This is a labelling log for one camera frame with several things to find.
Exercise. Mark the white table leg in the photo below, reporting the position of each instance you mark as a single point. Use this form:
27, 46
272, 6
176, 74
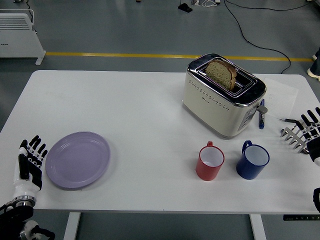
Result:
71, 227
258, 227

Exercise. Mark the cream and chrome toaster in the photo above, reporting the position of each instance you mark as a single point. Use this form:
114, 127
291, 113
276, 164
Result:
212, 110

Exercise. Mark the bread slice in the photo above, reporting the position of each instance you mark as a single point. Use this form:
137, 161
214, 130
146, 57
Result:
220, 73

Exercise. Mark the metal toast rack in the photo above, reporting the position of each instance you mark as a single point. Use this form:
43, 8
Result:
287, 131

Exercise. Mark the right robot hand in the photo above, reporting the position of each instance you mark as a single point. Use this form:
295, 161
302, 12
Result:
313, 147

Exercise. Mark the black pen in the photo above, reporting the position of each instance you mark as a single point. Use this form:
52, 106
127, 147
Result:
290, 120

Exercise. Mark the white panel heater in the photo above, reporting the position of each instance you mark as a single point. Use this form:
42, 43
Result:
17, 42

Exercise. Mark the person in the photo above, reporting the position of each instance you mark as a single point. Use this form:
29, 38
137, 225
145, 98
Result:
315, 73

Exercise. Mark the blue marker pen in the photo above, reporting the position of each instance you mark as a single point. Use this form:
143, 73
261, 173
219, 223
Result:
261, 122

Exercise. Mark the black floor device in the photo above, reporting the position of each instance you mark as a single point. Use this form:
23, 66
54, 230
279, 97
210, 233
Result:
185, 7

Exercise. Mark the purple plate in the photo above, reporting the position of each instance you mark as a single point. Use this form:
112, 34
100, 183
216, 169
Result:
77, 160

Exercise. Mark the white paper sheet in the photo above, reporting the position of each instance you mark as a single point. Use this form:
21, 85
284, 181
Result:
280, 97

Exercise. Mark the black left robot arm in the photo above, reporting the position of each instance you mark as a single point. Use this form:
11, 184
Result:
15, 217

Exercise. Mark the red mug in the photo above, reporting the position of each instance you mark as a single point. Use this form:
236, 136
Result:
207, 172

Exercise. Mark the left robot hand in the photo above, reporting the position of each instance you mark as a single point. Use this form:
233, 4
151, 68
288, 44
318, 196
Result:
26, 186

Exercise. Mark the black table control panel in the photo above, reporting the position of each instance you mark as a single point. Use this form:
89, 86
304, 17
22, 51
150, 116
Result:
300, 217

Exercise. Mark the blue mug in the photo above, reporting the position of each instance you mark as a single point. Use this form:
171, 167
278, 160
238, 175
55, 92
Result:
247, 171

